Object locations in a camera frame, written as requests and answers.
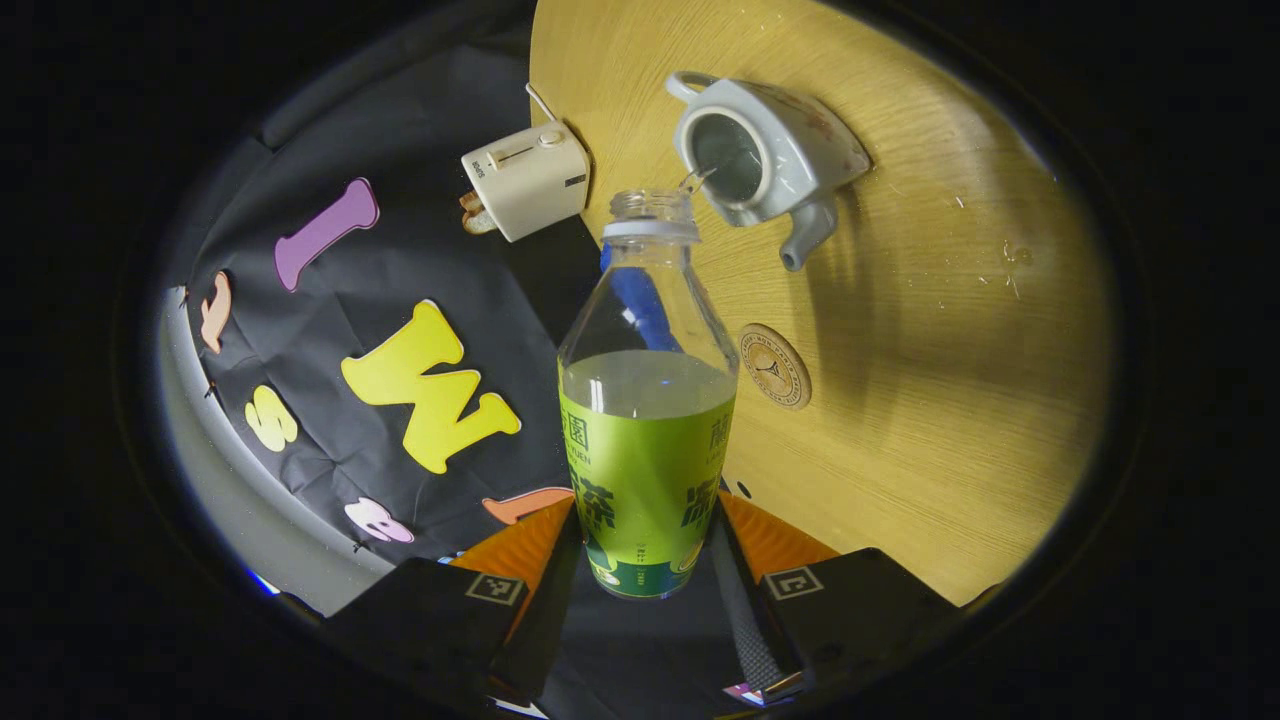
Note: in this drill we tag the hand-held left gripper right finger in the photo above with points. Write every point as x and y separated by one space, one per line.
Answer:
745 620

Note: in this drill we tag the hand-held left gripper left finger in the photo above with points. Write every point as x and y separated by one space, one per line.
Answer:
545 620

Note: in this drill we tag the green label water bottle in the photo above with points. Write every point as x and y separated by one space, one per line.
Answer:
645 470

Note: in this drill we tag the round wooden coaster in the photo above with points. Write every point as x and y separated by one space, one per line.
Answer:
775 367

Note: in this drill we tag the white ceramic teacup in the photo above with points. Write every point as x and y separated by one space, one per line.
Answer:
800 140

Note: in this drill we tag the blue towel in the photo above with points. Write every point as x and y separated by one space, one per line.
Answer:
640 305

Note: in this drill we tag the black backdrop cloth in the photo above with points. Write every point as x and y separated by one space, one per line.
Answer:
300 340

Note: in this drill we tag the toasted bread slice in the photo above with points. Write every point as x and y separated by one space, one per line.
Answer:
475 215

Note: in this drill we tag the white toaster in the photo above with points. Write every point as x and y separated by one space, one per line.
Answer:
530 180

